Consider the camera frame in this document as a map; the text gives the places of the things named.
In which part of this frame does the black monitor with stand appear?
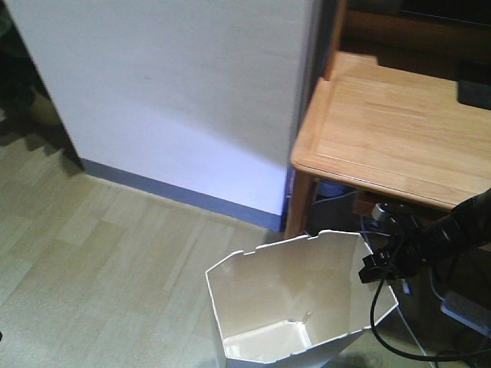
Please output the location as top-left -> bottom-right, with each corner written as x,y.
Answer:
400,0 -> 490,110

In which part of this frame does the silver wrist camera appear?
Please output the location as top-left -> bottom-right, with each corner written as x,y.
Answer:
370,203 -> 414,223

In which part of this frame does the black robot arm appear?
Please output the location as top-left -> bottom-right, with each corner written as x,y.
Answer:
359,190 -> 490,284

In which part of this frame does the white plastic trash bin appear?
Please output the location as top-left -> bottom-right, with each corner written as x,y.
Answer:
206,230 -> 399,367

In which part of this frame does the white cable under desk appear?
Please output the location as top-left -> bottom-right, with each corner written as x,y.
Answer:
314,189 -> 446,368

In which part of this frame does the white power strip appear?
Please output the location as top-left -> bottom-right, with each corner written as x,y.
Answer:
440,291 -> 490,337

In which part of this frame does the light wooden desk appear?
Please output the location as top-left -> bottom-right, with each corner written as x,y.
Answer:
285,1 -> 490,238

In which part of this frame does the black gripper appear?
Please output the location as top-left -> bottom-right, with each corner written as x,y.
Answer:
358,248 -> 407,283

